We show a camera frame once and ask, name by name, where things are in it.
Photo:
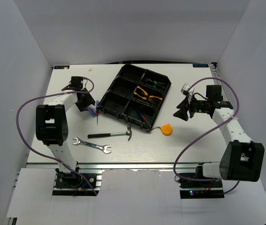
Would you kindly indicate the silver open-end wrench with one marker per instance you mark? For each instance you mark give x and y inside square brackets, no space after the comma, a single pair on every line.
[103,148]

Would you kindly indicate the front aluminium rail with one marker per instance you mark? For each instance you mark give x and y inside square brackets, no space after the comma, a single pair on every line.
[107,166]

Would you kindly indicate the right aluminium rail frame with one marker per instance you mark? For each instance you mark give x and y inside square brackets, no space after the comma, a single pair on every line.
[215,72]

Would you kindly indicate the orange tape measure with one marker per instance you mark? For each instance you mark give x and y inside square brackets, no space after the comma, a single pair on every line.
[165,129]

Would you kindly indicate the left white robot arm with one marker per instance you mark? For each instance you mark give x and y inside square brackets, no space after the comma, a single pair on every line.
[51,121]

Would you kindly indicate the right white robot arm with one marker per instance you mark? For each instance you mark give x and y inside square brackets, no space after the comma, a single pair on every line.
[242,159]

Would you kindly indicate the black compartment tray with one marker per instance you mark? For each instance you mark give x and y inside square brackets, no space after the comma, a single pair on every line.
[119,100]

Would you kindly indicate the black green precision screwdriver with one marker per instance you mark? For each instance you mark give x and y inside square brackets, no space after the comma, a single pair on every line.
[151,81]

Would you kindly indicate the yellow black pliers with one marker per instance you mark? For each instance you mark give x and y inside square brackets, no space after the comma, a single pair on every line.
[153,99]
[141,93]

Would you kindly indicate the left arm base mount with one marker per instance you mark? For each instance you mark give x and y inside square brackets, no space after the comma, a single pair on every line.
[70,184]

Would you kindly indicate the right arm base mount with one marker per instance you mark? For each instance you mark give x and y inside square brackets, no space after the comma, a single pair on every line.
[199,189]

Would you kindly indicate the black handled claw hammer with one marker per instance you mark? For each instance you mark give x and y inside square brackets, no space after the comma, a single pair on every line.
[127,133]

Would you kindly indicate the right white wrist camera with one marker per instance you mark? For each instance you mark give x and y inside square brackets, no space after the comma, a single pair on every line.
[187,90]

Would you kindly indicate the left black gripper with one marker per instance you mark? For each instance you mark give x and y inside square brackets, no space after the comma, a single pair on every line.
[89,101]

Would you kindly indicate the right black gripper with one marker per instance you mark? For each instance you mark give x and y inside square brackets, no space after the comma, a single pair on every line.
[184,106]

